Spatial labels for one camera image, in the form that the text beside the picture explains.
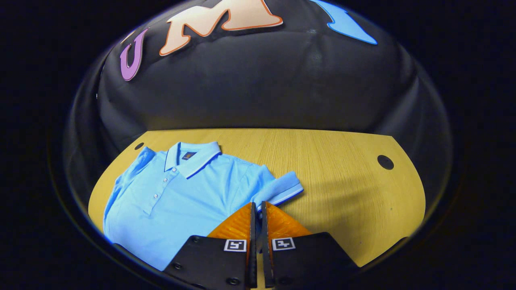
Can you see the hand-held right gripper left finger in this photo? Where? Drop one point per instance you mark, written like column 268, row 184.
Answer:
column 252, row 262

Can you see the black backdrop cloth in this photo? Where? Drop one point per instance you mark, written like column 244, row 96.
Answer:
column 262, row 80

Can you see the light blue T-shirt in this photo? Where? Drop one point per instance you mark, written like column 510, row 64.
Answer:
column 169, row 209

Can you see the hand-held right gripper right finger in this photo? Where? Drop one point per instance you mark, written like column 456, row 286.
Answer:
column 267, row 262

